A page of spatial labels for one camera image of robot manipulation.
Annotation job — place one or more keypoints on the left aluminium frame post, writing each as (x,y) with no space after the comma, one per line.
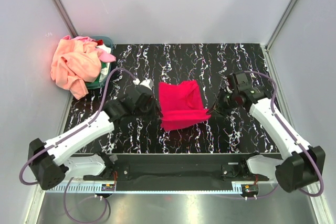
(65,17)

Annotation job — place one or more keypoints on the light pink garment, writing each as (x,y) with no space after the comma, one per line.
(107,42)

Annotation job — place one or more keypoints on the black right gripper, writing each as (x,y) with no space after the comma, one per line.
(214,109)

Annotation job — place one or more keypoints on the peach orange t shirt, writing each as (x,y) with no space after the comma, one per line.
(75,62)

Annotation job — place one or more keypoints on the right aluminium frame post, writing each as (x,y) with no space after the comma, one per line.
(286,14)

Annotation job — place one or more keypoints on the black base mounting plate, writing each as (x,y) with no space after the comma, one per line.
(182,168)

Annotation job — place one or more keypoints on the red garment in basket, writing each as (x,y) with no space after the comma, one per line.
(99,42)

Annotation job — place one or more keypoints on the aluminium frame post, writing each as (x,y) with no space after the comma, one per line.
(286,14)
(65,17)

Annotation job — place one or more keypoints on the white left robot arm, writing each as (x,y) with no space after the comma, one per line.
(53,161)

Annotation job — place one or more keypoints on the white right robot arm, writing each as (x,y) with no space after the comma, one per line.
(301,165)

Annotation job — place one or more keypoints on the white slotted cable duct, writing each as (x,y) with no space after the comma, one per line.
(220,187)

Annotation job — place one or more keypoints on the teal laundry basket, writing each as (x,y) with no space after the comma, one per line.
(108,61)

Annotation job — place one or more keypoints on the magenta red t shirt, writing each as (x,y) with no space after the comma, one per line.
(181,105)

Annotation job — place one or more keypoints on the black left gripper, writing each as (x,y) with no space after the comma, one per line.
(153,103)

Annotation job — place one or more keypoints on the white garment in basket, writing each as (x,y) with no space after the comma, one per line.
(105,58)

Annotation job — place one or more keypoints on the green garment in basket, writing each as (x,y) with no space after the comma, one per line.
(101,78)

